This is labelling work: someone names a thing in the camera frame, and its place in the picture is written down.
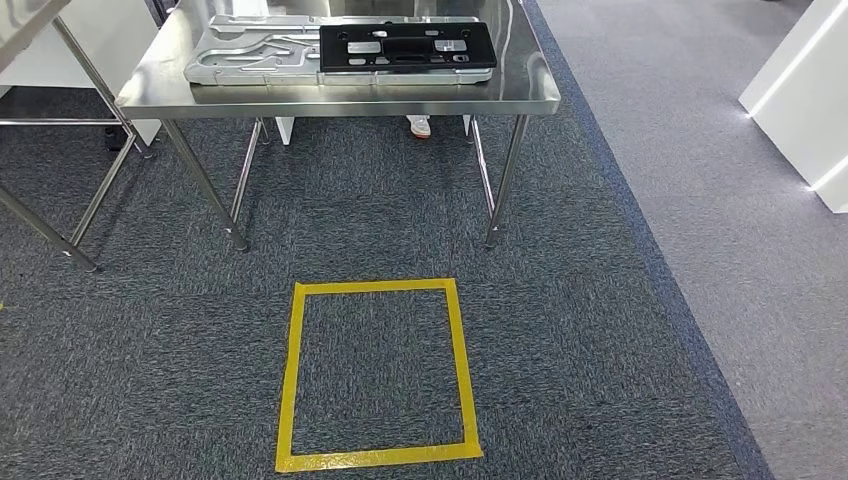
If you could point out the person's white shoe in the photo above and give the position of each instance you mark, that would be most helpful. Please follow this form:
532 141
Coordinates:
419 126

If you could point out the white table leg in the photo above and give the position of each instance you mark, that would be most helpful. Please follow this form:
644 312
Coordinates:
285 129

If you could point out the stainless steel workbench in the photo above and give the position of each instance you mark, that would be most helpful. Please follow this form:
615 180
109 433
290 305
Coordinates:
331 99

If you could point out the machined aluminium plate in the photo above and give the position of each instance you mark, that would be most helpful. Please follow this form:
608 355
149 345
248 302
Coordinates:
225 66

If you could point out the white board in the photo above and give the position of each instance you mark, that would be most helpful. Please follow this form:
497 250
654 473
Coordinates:
808 99

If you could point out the black plastic plate bracket part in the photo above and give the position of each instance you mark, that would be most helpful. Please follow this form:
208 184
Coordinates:
477 46

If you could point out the yellow floor tape square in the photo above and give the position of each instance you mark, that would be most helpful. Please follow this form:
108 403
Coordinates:
291 371

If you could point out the steel side table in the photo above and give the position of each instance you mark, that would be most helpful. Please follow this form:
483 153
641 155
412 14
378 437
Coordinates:
86 199

